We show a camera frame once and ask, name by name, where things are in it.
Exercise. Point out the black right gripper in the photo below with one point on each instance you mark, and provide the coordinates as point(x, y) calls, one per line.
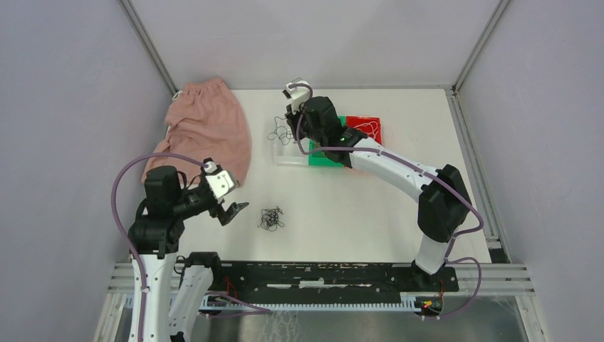
point(293, 120)

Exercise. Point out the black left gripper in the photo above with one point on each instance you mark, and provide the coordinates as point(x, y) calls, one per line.
point(217, 209)

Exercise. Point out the clear plastic bin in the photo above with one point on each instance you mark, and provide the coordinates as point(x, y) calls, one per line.
point(285, 150)

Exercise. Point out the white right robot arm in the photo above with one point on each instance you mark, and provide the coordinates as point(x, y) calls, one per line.
point(440, 193)

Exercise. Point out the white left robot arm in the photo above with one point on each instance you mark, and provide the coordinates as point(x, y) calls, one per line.
point(155, 234)

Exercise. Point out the green plastic bin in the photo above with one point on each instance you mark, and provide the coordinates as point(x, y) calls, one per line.
point(319, 159)

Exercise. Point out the red plastic bin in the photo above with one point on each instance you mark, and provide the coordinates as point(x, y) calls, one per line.
point(371, 126)

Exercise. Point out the pink cloth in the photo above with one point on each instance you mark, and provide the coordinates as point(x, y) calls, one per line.
point(207, 121)

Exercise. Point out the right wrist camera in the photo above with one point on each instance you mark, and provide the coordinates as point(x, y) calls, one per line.
point(297, 92)

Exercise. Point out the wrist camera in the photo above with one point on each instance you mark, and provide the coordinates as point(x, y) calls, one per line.
point(221, 183)
point(297, 92)

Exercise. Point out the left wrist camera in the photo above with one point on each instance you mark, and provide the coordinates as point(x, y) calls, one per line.
point(221, 183)

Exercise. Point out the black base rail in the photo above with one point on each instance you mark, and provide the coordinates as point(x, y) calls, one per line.
point(280, 282)

